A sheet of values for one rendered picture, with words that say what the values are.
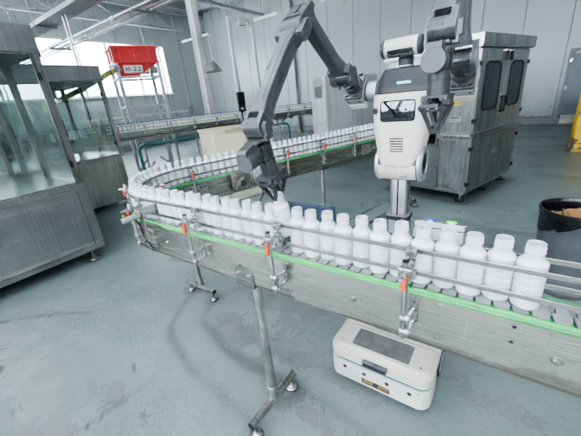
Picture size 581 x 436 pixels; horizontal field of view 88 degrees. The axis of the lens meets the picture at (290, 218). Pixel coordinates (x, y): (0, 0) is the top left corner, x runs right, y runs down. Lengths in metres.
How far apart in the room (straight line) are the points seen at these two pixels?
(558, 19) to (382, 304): 12.25
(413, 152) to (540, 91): 11.47
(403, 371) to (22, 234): 3.46
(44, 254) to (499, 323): 3.77
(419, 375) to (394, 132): 1.13
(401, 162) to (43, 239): 3.43
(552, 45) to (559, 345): 12.14
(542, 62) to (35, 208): 12.73
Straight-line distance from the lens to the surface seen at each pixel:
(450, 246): 0.88
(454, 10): 0.97
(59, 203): 3.89
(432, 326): 0.98
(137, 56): 7.62
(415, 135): 1.42
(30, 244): 3.89
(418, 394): 1.78
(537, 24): 12.87
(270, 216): 1.10
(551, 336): 0.94
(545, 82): 12.82
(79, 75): 6.10
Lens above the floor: 1.51
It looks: 21 degrees down
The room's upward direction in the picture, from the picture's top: 6 degrees counter-clockwise
